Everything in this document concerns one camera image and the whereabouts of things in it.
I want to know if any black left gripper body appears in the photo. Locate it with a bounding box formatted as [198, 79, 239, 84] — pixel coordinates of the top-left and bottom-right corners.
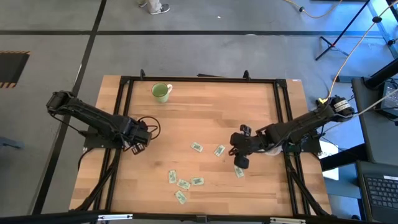
[124, 119, 153, 147]

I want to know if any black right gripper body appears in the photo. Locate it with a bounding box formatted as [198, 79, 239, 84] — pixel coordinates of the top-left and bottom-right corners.
[229, 132, 261, 157]

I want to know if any clear plastic bowl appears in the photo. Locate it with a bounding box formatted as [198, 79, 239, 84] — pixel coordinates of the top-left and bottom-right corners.
[264, 146, 282, 157]

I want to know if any light green mug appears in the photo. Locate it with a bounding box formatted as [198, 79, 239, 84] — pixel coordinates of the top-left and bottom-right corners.
[150, 82, 174, 104]

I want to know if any white paper sheet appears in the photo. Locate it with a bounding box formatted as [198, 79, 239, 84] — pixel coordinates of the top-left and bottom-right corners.
[318, 139, 340, 181]

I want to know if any black desk beam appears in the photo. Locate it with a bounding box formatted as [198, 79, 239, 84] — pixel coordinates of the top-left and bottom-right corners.
[320, 142, 368, 172]
[363, 58, 398, 90]

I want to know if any person's shoe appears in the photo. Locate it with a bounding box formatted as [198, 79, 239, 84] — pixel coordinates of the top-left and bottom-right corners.
[138, 0, 171, 16]

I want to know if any grey side desk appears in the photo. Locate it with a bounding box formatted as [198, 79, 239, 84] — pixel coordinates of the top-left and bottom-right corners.
[351, 77, 398, 166]

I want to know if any black laptop keyboard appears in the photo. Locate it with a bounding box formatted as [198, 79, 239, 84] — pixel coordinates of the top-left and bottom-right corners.
[355, 160, 398, 223]

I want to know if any black hazard striped mat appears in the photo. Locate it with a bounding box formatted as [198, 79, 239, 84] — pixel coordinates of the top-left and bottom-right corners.
[0, 50, 31, 89]

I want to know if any black tripod stand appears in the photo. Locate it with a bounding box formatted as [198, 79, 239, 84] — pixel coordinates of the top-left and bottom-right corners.
[315, 0, 371, 62]

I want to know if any black electronic device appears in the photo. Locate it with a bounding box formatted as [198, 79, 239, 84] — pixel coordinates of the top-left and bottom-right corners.
[379, 80, 398, 118]

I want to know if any silver stand leg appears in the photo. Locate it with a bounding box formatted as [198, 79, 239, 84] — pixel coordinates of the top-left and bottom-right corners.
[368, 0, 398, 60]

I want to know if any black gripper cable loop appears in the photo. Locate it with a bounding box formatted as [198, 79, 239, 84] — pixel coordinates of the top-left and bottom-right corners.
[136, 116, 162, 141]

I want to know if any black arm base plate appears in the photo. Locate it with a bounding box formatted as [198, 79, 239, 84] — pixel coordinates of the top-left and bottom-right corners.
[83, 126, 125, 149]
[281, 133, 323, 154]

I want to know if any silver mounting bracket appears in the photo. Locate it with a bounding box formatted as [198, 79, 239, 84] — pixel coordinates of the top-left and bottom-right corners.
[269, 217, 307, 224]
[97, 213, 134, 222]

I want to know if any black table frame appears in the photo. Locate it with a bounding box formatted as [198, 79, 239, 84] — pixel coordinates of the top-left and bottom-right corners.
[70, 68, 333, 218]

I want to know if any black camera crossbar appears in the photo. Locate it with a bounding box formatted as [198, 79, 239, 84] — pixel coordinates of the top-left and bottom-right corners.
[0, 210, 398, 224]

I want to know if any grey cable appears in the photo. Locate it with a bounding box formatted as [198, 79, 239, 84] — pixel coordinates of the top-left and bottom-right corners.
[323, 88, 398, 132]

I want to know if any yellow hanging cable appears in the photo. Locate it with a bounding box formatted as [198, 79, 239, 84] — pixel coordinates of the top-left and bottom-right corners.
[316, 0, 398, 105]

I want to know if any yellow floor cable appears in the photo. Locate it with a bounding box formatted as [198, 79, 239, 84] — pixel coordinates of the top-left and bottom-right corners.
[283, 0, 343, 19]

